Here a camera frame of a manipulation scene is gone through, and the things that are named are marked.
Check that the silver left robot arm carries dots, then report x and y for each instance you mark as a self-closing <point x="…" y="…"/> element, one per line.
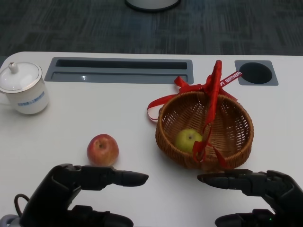
<point x="7" y="222"/>

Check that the white mug lid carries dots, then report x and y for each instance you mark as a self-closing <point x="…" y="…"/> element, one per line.
<point x="21" y="78"/>

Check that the brown wicker basket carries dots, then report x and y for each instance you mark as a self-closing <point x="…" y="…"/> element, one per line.
<point x="236" y="146"/>

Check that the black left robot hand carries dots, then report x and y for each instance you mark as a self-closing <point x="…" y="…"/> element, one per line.
<point x="59" y="189"/>

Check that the white round black-rimmed base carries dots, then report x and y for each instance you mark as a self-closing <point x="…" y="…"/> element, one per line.
<point x="151" y="6"/>

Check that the green apple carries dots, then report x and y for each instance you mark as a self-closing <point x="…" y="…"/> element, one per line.
<point x="185" y="140"/>

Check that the grey round table grommet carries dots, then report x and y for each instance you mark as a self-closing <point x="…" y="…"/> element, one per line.
<point x="256" y="72"/>

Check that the white ceramic mug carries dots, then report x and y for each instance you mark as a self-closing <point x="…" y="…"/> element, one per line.
<point x="30" y="101"/>

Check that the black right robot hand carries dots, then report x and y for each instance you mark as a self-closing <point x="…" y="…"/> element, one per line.
<point x="279" y="189"/>

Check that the red apple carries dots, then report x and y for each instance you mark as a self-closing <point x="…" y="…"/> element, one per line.
<point x="101" y="152"/>

